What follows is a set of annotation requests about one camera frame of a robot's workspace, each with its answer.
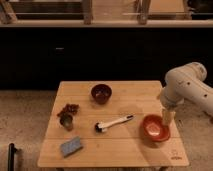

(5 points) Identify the white handled dish brush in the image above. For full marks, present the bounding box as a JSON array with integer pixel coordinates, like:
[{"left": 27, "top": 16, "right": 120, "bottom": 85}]
[{"left": 94, "top": 115, "right": 134, "bottom": 133}]

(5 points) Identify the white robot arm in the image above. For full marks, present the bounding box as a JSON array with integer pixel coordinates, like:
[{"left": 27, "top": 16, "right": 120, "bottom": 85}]
[{"left": 159, "top": 62, "right": 213, "bottom": 126}]

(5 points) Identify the red orange bowl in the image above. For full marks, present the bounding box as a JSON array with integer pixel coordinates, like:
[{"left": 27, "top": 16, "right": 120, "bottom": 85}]
[{"left": 142, "top": 115, "right": 170, "bottom": 142}]

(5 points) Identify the dark brown bowl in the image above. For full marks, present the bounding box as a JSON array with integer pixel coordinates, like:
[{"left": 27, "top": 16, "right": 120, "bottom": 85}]
[{"left": 91, "top": 84, "right": 112, "bottom": 105}]

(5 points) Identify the brown grape bunch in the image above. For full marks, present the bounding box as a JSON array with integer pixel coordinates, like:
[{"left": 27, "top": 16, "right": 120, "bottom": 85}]
[{"left": 57, "top": 104, "right": 79, "bottom": 117}]

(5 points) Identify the dark metal cup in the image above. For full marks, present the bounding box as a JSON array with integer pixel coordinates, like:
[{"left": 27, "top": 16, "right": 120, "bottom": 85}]
[{"left": 60, "top": 115, "right": 73, "bottom": 131}]

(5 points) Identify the wooden shelf frame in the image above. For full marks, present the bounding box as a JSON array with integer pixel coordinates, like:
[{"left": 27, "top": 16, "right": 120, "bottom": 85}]
[{"left": 0, "top": 0, "right": 213, "bottom": 28}]

